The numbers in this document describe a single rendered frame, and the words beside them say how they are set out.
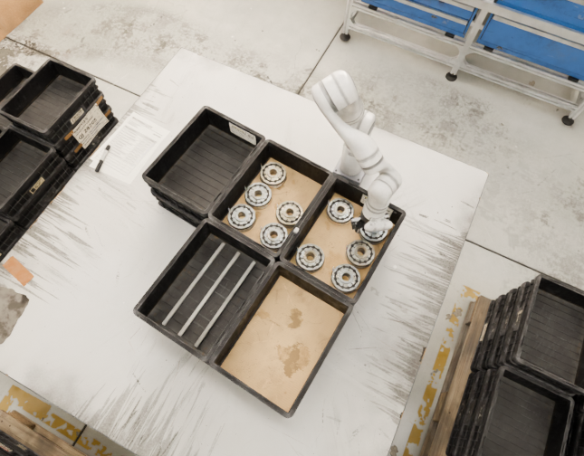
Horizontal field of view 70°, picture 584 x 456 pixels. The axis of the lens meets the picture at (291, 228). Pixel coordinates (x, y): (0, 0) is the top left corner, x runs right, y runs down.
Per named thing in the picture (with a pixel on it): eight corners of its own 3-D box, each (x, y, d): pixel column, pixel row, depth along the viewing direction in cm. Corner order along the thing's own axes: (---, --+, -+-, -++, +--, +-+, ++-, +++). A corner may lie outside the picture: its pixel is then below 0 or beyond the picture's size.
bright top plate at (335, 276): (341, 259, 149) (341, 258, 149) (365, 275, 147) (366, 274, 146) (325, 280, 146) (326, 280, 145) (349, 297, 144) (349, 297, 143)
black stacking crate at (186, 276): (210, 230, 158) (205, 217, 147) (276, 270, 152) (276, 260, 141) (142, 319, 144) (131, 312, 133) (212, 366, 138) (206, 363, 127)
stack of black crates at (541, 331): (490, 299, 218) (539, 272, 176) (547, 325, 213) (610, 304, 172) (467, 370, 203) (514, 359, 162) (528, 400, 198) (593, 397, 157)
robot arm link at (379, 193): (376, 221, 132) (392, 203, 135) (387, 198, 118) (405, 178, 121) (358, 208, 133) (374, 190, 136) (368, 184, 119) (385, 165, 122)
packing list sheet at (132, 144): (129, 110, 193) (129, 109, 193) (172, 129, 189) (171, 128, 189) (85, 164, 181) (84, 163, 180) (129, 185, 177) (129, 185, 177)
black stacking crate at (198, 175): (209, 123, 178) (205, 105, 167) (267, 155, 172) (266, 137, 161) (149, 192, 164) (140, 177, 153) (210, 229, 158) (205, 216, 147)
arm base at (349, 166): (347, 154, 178) (351, 128, 162) (366, 164, 176) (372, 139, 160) (335, 168, 175) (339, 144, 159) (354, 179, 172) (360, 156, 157)
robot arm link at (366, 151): (358, 175, 117) (385, 160, 114) (308, 93, 105) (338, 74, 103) (353, 163, 125) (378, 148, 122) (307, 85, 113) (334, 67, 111)
